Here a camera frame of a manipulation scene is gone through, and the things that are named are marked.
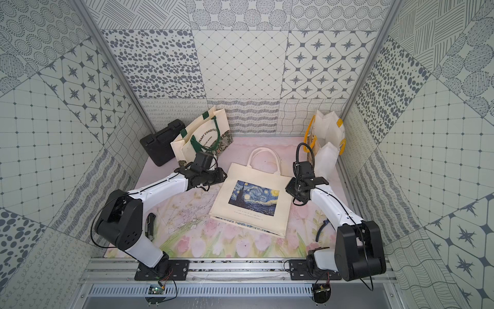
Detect starry night canvas tote bag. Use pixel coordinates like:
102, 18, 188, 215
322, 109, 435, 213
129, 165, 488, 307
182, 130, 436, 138
209, 147, 292, 238

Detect yellow handled white bag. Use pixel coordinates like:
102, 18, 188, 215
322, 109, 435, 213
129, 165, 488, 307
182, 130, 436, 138
304, 110, 346, 181

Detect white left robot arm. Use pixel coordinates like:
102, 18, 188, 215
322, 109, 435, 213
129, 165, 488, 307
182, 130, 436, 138
91, 152, 227, 277

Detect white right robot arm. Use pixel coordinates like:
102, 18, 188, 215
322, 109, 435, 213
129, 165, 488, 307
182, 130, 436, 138
286, 161, 387, 281

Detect black plastic tool case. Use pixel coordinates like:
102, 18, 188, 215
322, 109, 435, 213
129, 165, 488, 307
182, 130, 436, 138
140, 119, 185, 167

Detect right circuit board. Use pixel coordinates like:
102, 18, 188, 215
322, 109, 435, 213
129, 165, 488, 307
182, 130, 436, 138
312, 283, 332, 304

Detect circuit board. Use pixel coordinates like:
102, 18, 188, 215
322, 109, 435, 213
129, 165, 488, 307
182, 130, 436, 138
312, 283, 332, 304
145, 285, 166, 305

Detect left circuit board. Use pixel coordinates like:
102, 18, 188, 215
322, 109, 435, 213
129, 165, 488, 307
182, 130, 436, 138
145, 285, 166, 305

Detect green handled exhibition tote bag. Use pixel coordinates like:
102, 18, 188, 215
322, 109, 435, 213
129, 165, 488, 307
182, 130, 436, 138
171, 106, 233, 167

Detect black corrugated cable hose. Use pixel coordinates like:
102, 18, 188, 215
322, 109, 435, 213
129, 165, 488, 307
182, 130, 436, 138
295, 142, 316, 167

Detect blue handled pliers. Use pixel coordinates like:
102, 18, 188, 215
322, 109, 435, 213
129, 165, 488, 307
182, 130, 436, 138
315, 220, 329, 242

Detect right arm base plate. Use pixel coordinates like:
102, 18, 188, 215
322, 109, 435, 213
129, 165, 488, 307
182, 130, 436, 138
284, 260, 342, 281

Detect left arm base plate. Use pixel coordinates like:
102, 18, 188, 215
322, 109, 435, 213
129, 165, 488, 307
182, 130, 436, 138
135, 260, 190, 281

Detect aluminium mounting rail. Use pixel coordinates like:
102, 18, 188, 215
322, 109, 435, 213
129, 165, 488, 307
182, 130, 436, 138
76, 257, 394, 285

